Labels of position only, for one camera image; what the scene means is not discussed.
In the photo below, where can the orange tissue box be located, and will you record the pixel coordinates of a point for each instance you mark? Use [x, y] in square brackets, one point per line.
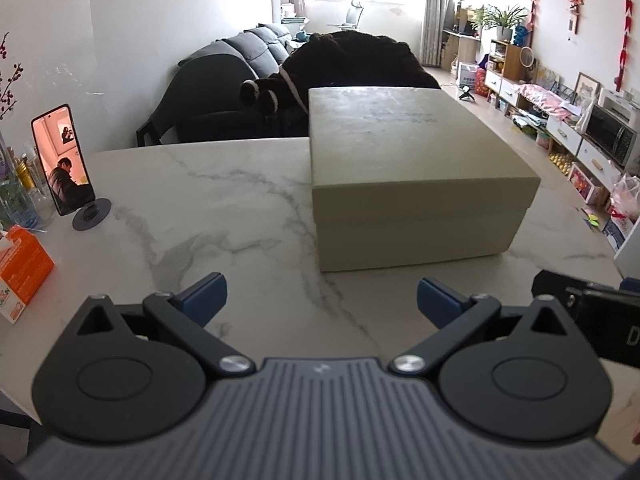
[22, 265]

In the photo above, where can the black microwave oven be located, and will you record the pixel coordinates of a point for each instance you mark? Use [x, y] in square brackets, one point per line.
[607, 132]

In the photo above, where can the glass vase with branches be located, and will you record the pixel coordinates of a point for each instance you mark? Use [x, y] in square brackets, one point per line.
[7, 180]

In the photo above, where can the black fuzzy jacket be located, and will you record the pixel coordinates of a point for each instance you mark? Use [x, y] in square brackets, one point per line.
[350, 60]

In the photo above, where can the colourful paper pinwheel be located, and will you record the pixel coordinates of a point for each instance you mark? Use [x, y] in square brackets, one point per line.
[591, 217]

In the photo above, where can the pink cloth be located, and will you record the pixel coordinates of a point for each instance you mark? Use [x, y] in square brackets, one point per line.
[542, 97]

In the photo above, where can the blue figurine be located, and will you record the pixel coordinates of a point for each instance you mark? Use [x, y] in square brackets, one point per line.
[523, 35]

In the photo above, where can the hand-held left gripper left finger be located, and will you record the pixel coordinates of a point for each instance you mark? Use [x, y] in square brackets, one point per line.
[207, 295]

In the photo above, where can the yellow lid jar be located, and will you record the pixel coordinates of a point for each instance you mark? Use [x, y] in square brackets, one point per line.
[26, 175]

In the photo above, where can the beige cardboard box lid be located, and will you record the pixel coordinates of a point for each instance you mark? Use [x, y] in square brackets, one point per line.
[400, 135]

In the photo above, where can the dark chair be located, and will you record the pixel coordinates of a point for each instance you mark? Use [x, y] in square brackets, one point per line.
[200, 90]

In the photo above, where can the small round fan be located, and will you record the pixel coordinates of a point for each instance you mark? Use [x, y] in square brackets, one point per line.
[528, 56]

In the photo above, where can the pink plastic bag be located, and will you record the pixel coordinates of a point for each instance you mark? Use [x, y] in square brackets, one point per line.
[626, 197]

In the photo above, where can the grey sofa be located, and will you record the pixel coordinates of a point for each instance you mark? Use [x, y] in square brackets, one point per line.
[250, 45]

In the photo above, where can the red berry flower bouquet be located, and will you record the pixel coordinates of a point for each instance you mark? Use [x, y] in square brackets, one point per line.
[7, 80]

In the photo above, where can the small wooden desk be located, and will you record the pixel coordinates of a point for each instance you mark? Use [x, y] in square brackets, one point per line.
[462, 47]

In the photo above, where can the small framed photo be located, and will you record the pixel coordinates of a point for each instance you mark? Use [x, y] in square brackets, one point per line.
[587, 90]

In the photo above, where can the potted green plant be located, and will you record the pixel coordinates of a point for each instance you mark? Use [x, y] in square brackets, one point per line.
[500, 20]

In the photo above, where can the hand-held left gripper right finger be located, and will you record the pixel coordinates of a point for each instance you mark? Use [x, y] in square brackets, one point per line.
[437, 297]

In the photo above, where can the beige cardboard box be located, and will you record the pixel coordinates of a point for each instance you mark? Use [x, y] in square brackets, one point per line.
[410, 245]

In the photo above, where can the red gift box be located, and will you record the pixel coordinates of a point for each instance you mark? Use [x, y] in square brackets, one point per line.
[482, 81]

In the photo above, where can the white toaster oven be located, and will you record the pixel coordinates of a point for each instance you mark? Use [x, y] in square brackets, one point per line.
[622, 102]

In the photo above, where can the round black phone stand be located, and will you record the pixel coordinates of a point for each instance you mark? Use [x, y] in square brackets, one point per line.
[92, 215]

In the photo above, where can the wooden shelf unit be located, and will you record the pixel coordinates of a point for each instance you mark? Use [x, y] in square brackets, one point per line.
[507, 60]

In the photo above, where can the white low cabinet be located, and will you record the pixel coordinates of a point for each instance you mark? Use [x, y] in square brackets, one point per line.
[565, 132]

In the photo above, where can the smartphone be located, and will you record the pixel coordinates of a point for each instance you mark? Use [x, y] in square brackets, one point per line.
[62, 160]

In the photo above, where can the white office chair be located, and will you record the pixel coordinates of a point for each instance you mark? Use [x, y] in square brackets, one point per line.
[352, 15]

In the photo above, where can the box of yellow fruit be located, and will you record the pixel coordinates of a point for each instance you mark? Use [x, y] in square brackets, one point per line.
[561, 164]

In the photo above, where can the white marble desktop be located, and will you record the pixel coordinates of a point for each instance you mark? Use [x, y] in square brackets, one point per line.
[200, 200]

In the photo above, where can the black mini tripod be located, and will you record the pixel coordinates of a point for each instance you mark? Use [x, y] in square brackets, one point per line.
[466, 93]

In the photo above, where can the red printed box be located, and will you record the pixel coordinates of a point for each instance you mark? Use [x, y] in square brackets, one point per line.
[585, 184]

